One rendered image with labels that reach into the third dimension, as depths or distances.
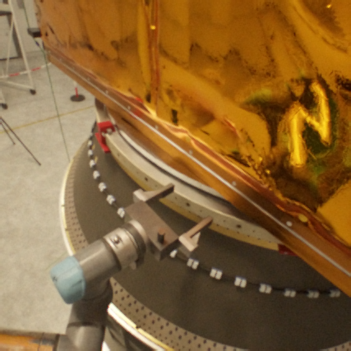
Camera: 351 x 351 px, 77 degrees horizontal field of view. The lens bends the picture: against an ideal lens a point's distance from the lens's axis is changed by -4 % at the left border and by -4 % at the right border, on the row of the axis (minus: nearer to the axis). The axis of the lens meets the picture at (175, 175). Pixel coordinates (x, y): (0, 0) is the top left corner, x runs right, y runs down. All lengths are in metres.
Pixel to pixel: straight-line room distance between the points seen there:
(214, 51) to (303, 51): 0.17
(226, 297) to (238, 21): 0.77
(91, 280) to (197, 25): 0.51
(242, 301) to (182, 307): 0.21
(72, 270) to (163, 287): 0.51
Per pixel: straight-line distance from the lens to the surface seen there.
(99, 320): 0.53
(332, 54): 0.38
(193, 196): 0.66
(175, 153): 0.71
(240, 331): 0.97
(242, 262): 0.79
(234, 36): 0.47
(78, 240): 1.19
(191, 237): 0.51
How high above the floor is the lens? 2.19
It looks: 42 degrees down
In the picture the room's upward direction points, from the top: 9 degrees clockwise
